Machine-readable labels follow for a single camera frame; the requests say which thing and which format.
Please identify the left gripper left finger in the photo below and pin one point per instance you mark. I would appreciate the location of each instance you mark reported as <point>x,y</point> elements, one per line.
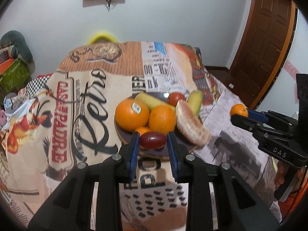
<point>69,205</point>

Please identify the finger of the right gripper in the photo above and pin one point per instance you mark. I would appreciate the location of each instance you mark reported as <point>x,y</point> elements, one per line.
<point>257,116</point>
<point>246,124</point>

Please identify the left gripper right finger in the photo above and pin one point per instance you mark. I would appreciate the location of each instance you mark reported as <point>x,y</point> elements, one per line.
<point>238,206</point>

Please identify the medium mandarin orange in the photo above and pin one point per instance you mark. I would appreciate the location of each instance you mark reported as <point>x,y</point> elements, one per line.
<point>239,109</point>

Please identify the peeled pomelo segment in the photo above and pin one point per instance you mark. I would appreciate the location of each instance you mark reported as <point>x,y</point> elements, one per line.
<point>190,126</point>

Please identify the yellow-green banana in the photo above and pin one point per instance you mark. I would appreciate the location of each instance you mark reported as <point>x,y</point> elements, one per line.
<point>151,102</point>
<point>194,101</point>

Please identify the red tomato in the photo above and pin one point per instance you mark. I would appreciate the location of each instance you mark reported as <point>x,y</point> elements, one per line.
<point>174,97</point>

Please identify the plain large orange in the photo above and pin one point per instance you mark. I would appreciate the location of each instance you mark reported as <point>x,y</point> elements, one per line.
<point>162,119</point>

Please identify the dark red grape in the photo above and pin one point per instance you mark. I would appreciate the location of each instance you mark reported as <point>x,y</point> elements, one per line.
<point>152,140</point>

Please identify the small mandarin orange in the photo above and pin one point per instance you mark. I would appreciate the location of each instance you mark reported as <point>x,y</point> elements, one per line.
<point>142,130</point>

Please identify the large orange with Dole sticker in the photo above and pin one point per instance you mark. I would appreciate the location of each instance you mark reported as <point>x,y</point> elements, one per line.
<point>131,114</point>

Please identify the person's right hand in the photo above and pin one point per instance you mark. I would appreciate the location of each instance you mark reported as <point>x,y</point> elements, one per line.
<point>280,176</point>

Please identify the orange jacket sleeve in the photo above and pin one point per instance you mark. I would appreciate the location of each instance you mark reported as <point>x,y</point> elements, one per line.
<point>294,198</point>

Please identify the black phone on gripper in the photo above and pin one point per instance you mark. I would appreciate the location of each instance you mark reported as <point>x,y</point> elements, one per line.
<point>302,90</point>

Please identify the dark purple round plate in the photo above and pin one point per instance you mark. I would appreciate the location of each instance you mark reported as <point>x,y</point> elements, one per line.
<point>161,153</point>

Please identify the brown wooden door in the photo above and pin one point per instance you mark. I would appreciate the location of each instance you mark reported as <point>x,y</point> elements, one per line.
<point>263,48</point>

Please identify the retro newspaper print tablecloth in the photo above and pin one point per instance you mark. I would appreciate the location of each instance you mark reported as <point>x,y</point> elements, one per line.
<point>71,119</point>

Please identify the pink toy figure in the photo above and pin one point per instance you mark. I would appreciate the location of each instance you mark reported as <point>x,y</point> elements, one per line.
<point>3,118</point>

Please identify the green patterned box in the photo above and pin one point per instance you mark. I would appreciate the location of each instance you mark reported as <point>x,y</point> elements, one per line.
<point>14,77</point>

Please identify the red orange box stack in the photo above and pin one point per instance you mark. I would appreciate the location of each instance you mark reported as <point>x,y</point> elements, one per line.
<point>5,61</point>

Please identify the yellow chair back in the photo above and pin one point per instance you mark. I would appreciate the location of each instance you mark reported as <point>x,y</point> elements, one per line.
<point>102,37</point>

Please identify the grey-green plush pillow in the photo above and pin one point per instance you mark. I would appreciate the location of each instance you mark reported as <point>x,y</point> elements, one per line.
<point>15,43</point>

